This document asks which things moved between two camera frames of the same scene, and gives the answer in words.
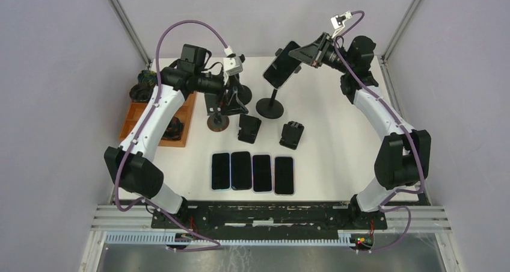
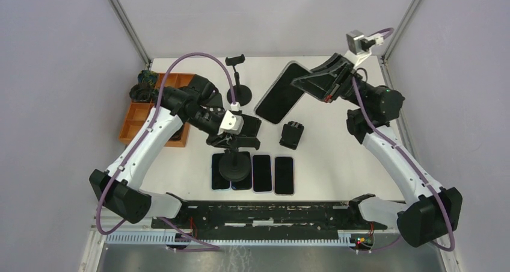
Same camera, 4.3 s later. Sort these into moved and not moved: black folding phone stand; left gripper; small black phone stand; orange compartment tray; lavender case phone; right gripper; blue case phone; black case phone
Moved: left gripper; right gripper
Not moved: black case phone; orange compartment tray; black folding phone stand; small black phone stand; blue case phone; lavender case phone
